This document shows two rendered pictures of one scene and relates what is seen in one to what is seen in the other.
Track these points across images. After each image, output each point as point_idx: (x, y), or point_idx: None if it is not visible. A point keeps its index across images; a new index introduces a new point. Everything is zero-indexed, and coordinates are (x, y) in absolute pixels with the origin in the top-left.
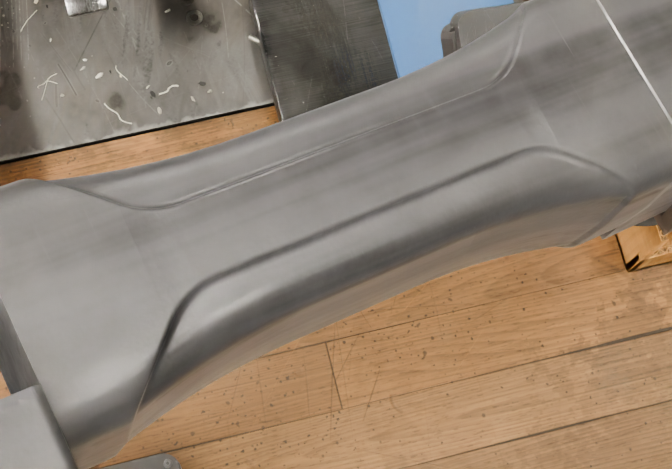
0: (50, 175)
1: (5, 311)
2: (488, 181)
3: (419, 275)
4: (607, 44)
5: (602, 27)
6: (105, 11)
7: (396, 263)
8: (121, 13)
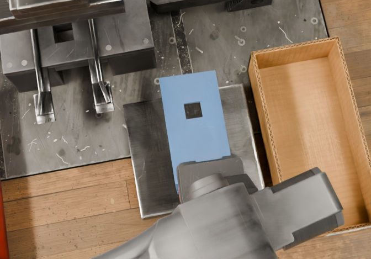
0: (31, 185)
1: None
2: None
3: None
4: (186, 239)
5: (185, 232)
6: (59, 110)
7: None
8: (67, 111)
